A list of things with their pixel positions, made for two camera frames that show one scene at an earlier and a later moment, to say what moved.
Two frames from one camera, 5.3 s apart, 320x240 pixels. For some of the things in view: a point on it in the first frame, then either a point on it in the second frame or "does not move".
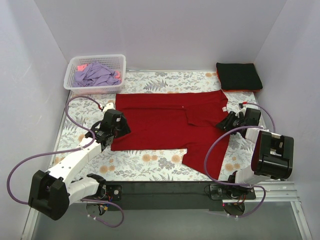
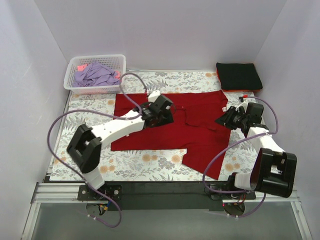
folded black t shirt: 238,76 does not move
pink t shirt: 81,68 does not move
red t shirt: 178,120 does not move
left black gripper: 122,127 → 167,116
